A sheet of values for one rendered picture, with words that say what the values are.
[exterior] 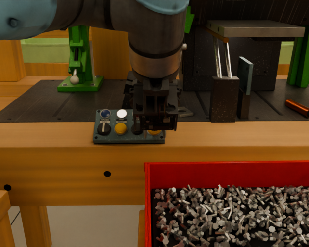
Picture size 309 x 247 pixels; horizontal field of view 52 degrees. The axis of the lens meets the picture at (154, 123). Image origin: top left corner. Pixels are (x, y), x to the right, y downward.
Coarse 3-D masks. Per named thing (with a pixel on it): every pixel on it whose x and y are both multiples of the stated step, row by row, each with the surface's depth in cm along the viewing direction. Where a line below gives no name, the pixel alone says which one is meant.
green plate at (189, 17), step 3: (189, 6) 78; (189, 9) 78; (189, 12) 78; (186, 15) 79; (189, 15) 79; (192, 15) 79; (186, 18) 79; (189, 18) 79; (192, 18) 79; (186, 21) 79; (189, 21) 79; (192, 21) 79; (186, 24) 79; (189, 24) 79; (186, 27) 80; (189, 27) 80; (186, 30) 80; (189, 30) 80
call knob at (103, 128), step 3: (102, 123) 66; (105, 123) 66; (99, 126) 65; (102, 126) 65; (105, 126) 65; (108, 126) 65; (99, 129) 65; (102, 129) 65; (105, 129) 65; (108, 129) 65; (99, 132) 65; (102, 132) 65; (105, 132) 65
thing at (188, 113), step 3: (180, 108) 84; (183, 108) 84; (186, 108) 84; (180, 111) 84; (183, 111) 84; (186, 111) 82; (189, 111) 82; (180, 114) 80; (183, 114) 80; (186, 114) 80; (189, 114) 81; (192, 114) 81; (180, 117) 80
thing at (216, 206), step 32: (288, 160) 55; (160, 192) 53; (192, 192) 53; (224, 192) 52; (256, 192) 53; (288, 192) 53; (160, 224) 46; (192, 224) 47; (224, 224) 44; (256, 224) 47; (288, 224) 46
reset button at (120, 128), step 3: (120, 123) 66; (123, 123) 66; (117, 126) 65; (120, 126) 65; (123, 126) 65; (117, 129) 65; (120, 129) 65; (123, 129) 65; (126, 129) 66; (117, 132) 65; (120, 132) 65; (123, 132) 65
